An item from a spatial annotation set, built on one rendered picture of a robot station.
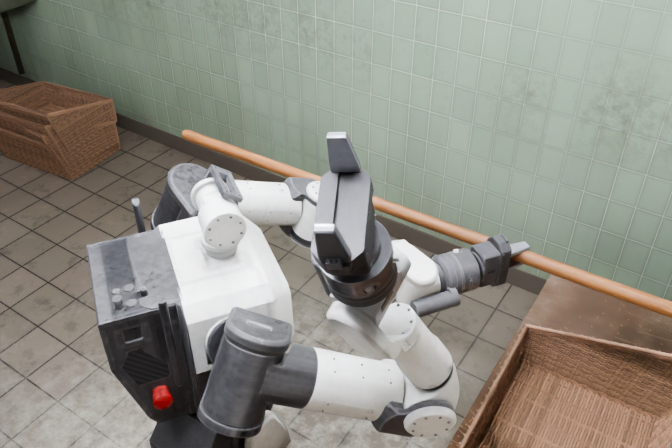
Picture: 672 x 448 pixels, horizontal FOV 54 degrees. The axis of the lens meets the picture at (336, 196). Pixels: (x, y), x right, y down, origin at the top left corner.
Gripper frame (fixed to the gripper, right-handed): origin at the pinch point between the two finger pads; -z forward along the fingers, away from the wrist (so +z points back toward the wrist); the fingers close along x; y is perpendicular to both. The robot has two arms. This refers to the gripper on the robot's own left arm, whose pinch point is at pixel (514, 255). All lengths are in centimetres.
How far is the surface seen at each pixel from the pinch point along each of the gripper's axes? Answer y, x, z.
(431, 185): -133, 81, -59
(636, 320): -17, 61, -67
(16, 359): -132, 118, 130
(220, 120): -241, 86, 15
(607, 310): -23, 61, -62
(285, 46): -201, 31, -13
